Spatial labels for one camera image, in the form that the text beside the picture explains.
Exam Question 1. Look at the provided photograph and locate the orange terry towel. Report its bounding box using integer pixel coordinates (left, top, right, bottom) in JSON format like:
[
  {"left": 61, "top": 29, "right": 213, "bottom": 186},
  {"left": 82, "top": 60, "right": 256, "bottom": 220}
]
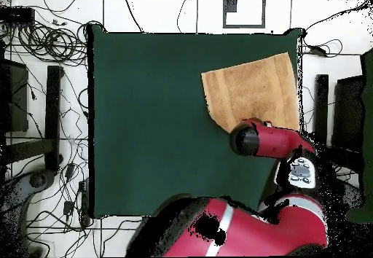
[{"left": 200, "top": 51, "right": 301, "bottom": 134}]

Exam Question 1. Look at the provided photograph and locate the black box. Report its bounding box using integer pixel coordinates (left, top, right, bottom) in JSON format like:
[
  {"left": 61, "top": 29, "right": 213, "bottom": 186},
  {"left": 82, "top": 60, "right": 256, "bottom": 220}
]
[
  {"left": 0, "top": 58, "right": 30, "bottom": 133},
  {"left": 331, "top": 75, "right": 365, "bottom": 154}
]

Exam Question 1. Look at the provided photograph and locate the dark green table cloth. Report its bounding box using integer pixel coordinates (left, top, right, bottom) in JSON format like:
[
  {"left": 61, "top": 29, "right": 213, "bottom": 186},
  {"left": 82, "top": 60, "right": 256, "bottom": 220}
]
[{"left": 86, "top": 23, "right": 306, "bottom": 219}]

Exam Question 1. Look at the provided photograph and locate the dark green fabric sheet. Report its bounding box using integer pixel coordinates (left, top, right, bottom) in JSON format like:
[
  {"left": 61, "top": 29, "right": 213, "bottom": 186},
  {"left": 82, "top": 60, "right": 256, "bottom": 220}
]
[{"left": 345, "top": 50, "right": 373, "bottom": 224}]

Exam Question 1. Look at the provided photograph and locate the black power strip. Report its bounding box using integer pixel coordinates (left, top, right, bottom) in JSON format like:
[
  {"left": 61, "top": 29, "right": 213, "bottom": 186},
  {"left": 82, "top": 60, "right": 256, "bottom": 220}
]
[{"left": 78, "top": 179, "right": 90, "bottom": 227}]

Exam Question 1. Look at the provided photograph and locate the grey square floor frame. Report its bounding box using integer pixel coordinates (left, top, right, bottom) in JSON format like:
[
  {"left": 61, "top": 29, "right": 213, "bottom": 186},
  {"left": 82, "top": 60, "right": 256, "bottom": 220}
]
[{"left": 222, "top": 0, "right": 267, "bottom": 29}]

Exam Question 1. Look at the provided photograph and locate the coiled black cable bundle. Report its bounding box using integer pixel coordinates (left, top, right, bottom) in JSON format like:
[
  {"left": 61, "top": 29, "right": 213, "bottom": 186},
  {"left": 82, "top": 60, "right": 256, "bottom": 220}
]
[{"left": 17, "top": 21, "right": 88, "bottom": 66}]

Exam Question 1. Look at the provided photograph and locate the black network switch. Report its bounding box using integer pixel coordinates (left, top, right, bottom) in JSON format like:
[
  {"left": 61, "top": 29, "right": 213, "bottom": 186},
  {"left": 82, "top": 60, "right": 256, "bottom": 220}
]
[{"left": 0, "top": 7, "right": 36, "bottom": 26}]

